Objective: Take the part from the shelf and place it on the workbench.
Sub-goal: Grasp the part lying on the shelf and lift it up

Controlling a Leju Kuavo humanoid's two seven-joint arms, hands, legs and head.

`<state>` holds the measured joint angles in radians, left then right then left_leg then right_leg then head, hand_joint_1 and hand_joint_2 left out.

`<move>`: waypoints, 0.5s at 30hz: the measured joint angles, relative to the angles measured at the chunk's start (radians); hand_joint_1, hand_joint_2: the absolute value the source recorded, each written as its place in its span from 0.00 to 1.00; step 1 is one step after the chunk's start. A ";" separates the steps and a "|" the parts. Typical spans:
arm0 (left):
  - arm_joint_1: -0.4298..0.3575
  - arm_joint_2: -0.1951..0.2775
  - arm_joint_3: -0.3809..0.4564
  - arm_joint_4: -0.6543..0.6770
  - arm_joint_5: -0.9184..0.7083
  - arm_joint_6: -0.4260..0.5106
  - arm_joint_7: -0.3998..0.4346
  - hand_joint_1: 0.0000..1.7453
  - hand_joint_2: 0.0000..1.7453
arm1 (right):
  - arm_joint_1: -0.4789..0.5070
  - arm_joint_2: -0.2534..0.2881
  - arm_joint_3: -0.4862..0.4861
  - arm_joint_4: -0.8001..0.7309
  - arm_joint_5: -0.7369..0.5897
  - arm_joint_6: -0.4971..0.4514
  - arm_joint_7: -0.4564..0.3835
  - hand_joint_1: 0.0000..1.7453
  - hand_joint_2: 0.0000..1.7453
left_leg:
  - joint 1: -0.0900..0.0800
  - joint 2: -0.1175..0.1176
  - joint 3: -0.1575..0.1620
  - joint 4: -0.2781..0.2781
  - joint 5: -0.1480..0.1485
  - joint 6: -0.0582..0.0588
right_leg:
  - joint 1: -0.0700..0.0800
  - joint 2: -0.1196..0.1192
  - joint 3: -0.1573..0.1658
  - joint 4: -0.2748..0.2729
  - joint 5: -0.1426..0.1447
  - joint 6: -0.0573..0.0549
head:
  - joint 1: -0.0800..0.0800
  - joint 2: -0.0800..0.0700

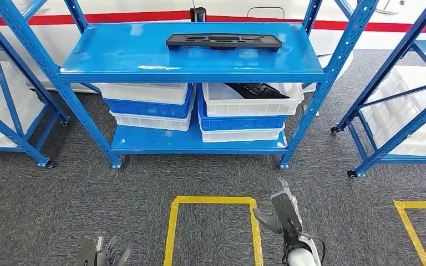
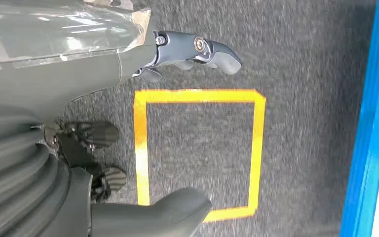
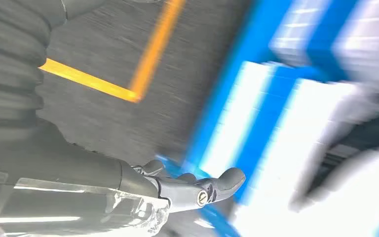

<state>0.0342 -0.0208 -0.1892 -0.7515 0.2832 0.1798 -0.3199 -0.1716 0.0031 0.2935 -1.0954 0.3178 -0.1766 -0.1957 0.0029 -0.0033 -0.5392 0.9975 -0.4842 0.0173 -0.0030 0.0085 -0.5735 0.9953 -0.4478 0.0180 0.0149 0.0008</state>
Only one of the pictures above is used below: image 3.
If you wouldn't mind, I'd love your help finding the blue metal shelf rack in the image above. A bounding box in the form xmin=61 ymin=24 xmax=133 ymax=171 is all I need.
xmin=155 ymin=0 xmax=379 ymax=237

